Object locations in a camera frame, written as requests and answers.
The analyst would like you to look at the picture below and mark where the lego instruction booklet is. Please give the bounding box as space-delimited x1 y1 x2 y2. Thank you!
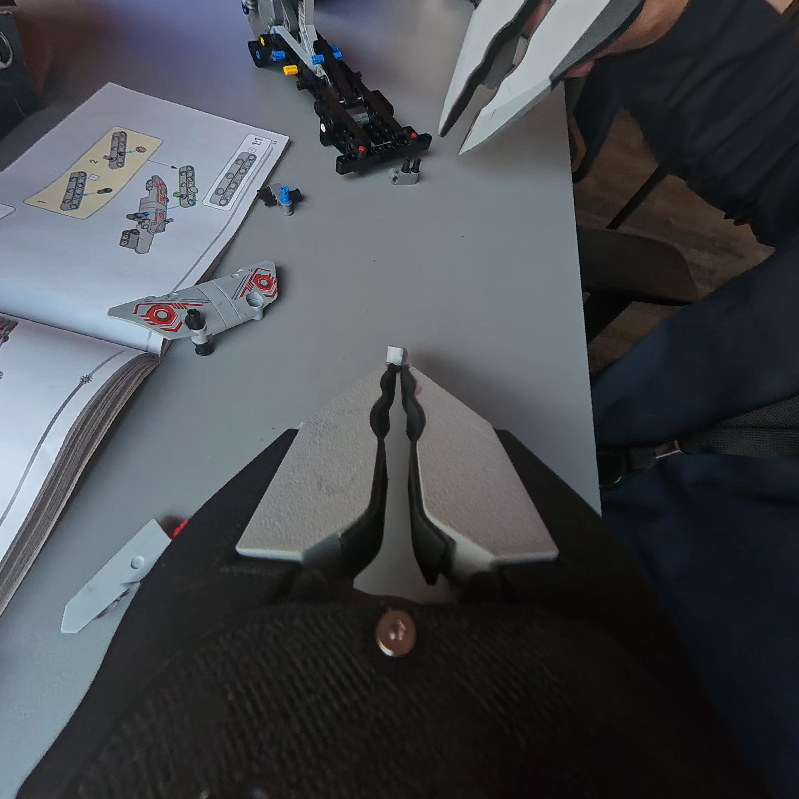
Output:
0 81 291 615

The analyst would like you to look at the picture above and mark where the person's right forearm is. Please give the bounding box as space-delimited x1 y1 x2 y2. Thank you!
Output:
562 0 799 251

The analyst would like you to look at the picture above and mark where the black lego vehicle chassis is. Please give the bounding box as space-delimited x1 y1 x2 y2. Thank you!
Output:
240 0 433 176

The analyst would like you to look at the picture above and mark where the lego set box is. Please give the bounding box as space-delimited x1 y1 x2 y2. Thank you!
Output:
0 0 45 138

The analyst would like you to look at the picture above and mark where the black chair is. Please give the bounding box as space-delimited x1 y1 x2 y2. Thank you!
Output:
574 225 700 341

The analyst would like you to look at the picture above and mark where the grey lego panel red print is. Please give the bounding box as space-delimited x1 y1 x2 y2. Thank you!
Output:
107 261 278 357

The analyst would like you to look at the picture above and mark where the plain grey lego panel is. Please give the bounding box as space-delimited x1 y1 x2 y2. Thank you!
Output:
60 515 191 635

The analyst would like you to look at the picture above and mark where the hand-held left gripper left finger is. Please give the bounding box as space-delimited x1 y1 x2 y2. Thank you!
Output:
236 364 393 578

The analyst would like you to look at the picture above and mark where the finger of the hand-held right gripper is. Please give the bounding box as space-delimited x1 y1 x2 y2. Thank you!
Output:
459 0 609 155
439 0 550 138

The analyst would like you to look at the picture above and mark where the small black blue lego connector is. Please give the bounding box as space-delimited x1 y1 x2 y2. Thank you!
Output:
256 183 305 216

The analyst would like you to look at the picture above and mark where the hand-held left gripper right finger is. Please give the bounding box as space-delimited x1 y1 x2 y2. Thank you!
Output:
404 365 558 588

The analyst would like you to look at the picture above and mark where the person's right hand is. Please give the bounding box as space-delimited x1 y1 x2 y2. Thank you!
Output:
565 0 672 81

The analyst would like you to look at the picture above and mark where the black strap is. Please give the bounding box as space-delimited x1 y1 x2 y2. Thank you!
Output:
599 393 799 488

